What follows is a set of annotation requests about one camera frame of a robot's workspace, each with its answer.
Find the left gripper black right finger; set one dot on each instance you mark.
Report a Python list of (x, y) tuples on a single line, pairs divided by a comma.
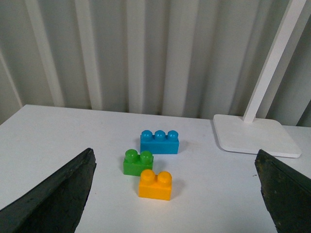
[(286, 194)]

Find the green two-stud toy block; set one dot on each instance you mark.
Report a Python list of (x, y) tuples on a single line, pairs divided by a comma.
[(135, 163)]

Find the blue three-stud toy block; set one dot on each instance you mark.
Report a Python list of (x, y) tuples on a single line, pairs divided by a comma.
[(159, 142)]

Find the yellow two-stud toy block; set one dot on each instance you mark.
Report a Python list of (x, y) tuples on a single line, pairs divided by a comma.
[(154, 186)]

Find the white desk lamp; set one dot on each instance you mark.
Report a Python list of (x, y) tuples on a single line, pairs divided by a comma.
[(247, 133)]

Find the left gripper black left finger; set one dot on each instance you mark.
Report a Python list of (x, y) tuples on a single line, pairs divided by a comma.
[(56, 204)]

